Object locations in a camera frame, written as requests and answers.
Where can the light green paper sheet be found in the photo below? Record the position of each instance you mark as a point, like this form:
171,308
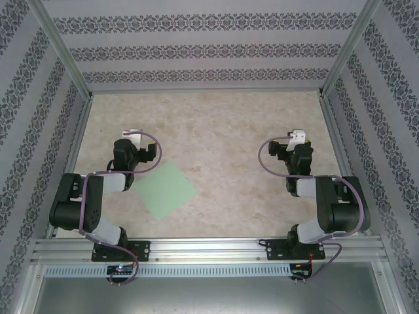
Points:
163,191

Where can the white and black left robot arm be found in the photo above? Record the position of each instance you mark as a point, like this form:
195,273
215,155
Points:
65,209

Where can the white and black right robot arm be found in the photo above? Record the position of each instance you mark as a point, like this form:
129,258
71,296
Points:
343,212

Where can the small circuit board with pins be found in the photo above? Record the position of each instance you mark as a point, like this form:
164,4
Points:
299,271

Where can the small circuit board green light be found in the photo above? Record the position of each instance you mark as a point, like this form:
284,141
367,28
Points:
119,270

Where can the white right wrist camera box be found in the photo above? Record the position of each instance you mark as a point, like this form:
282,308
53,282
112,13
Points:
297,137

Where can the aluminium table side rail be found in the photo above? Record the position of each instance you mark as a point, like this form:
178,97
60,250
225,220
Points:
71,163
338,147

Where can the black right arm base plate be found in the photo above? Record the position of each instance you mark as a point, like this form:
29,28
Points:
275,250

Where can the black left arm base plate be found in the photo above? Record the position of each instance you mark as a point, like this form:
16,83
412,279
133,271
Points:
144,250

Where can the aluminium frame post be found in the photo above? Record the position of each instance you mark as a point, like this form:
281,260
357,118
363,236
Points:
347,49
60,49

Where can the long aluminium mounting rail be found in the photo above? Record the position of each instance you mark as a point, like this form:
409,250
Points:
209,248

